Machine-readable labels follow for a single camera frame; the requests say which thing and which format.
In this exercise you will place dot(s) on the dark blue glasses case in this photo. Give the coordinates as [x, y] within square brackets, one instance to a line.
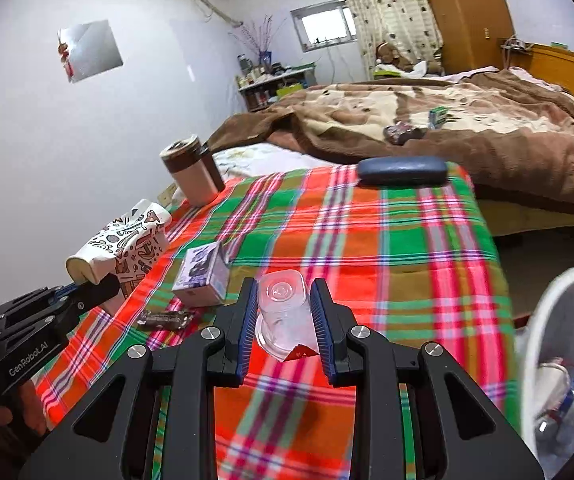
[402, 171]

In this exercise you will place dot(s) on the white wall pipe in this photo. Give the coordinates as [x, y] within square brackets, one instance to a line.
[212, 5]

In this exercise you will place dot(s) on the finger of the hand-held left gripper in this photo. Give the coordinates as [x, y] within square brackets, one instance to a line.
[72, 288]
[94, 292]

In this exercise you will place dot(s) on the dried flower branches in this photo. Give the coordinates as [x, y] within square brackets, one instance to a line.
[259, 35]

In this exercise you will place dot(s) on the wall poster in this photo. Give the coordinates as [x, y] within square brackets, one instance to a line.
[89, 52]

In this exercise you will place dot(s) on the window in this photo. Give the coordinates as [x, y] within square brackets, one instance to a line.
[324, 27]

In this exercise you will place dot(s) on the dark snack packet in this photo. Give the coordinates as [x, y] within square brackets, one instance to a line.
[404, 132]

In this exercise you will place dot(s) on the white-rimmed trash bin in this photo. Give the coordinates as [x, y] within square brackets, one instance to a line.
[529, 340]

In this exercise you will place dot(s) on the brown printed blanket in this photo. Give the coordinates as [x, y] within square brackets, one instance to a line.
[492, 150]

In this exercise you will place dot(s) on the small white purple-print box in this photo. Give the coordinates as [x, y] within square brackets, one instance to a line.
[202, 275]

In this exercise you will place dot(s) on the brown teddy bear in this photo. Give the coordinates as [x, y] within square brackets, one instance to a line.
[392, 57]

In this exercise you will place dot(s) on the small green box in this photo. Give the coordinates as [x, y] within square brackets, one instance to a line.
[438, 117]

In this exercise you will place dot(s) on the wooden wardrobe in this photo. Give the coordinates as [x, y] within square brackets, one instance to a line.
[467, 10]

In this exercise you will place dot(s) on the patterned paper cup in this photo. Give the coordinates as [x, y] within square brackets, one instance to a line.
[127, 245]

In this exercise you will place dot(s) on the white bed sheet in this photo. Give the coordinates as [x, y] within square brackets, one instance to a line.
[267, 157]

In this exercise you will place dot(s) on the white shelf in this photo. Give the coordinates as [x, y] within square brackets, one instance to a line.
[262, 95]

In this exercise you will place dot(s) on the plaid cloth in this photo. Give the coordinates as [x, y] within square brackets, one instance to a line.
[392, 260]

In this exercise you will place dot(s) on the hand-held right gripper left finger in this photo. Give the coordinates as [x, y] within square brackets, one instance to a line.
[249, 330]

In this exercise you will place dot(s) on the clear plastic cup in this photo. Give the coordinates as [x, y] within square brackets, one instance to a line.
[284, 300]

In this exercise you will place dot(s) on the red paper scrap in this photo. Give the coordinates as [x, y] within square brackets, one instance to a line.
[301, 352]

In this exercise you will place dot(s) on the wooden headboard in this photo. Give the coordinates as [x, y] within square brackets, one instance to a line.
[567, 70]

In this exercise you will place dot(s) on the brown snack wrapper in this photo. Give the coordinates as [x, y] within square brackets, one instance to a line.
[164, 319]

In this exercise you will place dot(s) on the group of bottles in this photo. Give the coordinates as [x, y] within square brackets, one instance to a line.
[254, 72]

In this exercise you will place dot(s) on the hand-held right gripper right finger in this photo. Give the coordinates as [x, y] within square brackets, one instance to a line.
[319, 330]

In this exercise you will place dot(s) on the heart-print curtain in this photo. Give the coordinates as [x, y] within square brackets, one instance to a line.
[392, 5]

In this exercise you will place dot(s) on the person's left hand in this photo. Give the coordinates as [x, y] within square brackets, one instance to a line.
[17, 415]

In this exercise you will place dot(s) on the beige and brown lidded mug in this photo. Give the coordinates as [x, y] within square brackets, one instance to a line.
[189, 175]

